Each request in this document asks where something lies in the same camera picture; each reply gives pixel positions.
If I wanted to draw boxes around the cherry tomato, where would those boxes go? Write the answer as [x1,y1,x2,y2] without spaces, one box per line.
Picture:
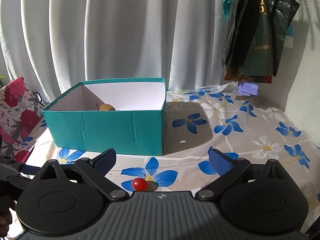
[131,178,148,191]

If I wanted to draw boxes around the brown kiwi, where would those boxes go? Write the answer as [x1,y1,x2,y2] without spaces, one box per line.
[96,103,116,111]

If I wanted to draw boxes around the person's hand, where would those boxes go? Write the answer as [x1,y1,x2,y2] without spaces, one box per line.
[0,196,16,239]

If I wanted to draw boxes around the blue floral tablecloth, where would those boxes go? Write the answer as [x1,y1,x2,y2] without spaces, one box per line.
[27,86,319,232]

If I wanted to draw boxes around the teal cardboard box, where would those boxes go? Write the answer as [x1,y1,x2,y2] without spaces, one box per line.
[43,78,167,156]

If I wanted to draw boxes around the red floral gift bag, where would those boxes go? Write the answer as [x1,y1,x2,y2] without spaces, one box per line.
[1,76,44,163]

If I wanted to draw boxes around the small purple box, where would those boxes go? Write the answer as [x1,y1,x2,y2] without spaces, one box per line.
[238,81,259,96]

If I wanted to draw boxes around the green plant leaves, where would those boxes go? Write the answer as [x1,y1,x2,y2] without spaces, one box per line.
[0,75,7,87]

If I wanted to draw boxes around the white curtain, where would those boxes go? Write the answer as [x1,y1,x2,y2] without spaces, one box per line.
[1,0,226,101]

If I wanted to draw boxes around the dark green hanging bag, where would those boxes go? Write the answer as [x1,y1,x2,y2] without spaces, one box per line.
[223,0,300,83]

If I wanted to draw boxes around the teal hanging bag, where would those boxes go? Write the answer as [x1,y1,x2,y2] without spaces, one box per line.
[222,0,237,22]

